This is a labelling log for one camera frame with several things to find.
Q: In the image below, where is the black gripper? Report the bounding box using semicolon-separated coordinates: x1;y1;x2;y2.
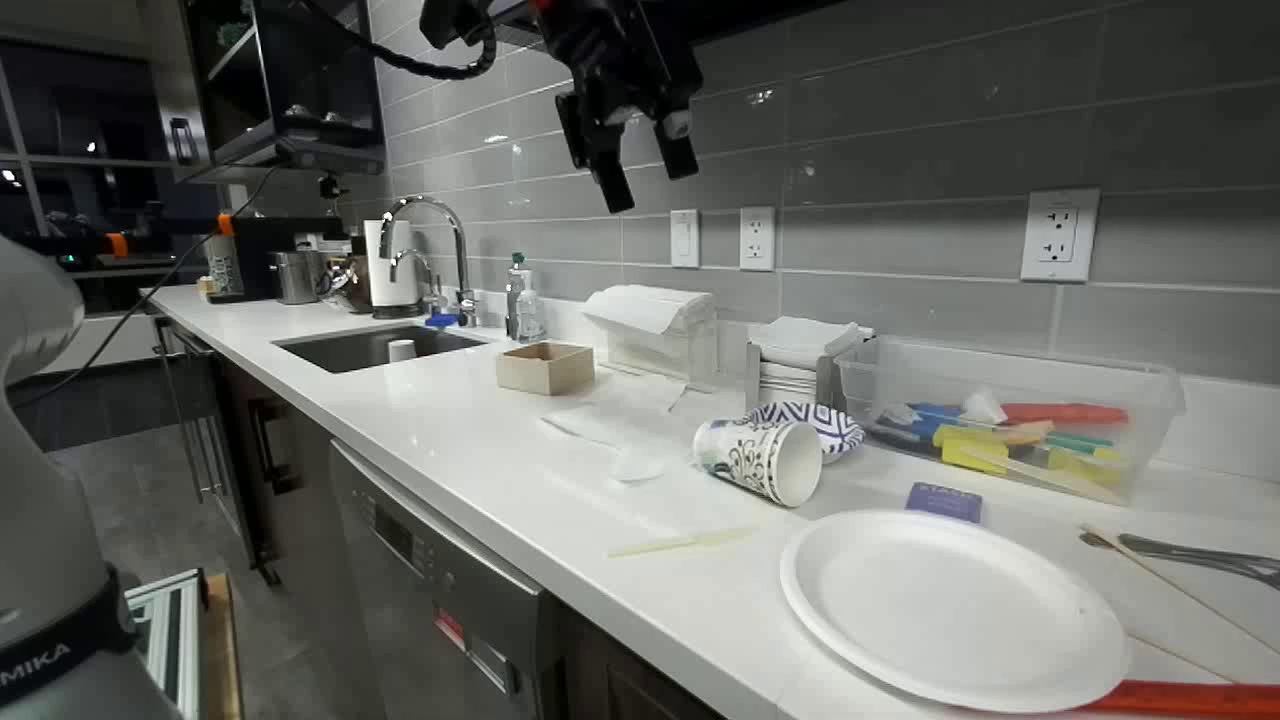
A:
529;0;708;216

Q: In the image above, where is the white plastic knife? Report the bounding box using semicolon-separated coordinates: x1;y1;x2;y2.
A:
605;525;766;564

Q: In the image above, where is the paper towel dispenser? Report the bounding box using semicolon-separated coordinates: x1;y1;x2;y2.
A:
581;280;722;391

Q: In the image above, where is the clear soap bottle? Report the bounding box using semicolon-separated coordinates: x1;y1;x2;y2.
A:
502;247;545;346

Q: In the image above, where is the chrome kitchen faucet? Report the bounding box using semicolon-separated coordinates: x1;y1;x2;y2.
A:
375;191;480;327

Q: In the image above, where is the small cardboard box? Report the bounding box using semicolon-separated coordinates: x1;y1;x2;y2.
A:
491;340;599;400

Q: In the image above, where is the napkin holder with napkins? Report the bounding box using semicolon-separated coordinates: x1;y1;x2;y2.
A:
744;311;881;415

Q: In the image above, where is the stainless steel appliance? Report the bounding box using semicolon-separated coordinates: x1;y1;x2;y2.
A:
361;216;423;321

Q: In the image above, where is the patterned paper cup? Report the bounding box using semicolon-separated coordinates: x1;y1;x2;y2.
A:
687;411;827;511

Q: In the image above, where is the steel kitchen sink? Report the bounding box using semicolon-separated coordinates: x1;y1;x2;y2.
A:
272;321;487;378

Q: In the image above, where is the steel pot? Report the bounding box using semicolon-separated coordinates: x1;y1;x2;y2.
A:
269;245;335;307

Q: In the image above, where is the black upper cabinet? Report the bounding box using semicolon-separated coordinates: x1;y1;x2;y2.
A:
171;0;391;180

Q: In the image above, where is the orange capped bottle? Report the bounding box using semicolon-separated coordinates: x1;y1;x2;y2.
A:
199;209;248;304

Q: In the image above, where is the yellow sponge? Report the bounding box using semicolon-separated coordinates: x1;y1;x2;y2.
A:
932;423;1016;478

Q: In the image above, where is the purple sponge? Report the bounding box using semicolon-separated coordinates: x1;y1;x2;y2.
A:
904;478;987;526

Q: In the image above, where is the clear plastic container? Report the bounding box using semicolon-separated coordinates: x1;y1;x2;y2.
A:
848;336;1188;509

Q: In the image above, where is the stainless steel dishwasher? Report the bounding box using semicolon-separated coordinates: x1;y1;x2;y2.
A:
324;435;551;720

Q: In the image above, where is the white plastic plate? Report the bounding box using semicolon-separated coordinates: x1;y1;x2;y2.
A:
778;509;1131;720

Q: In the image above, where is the wooden stick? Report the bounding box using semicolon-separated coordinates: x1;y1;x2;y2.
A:
1075;533;1280;658

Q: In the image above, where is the black metal utensil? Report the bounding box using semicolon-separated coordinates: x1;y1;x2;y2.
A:
1075;525;1280;592

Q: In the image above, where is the red flat item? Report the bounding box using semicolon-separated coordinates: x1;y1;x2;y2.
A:
1062;675;1280;720

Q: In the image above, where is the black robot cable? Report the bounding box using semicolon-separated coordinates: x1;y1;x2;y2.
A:
296;0;502;83

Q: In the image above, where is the large white wall outlet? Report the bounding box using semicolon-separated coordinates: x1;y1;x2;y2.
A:
1016;182;1103;283

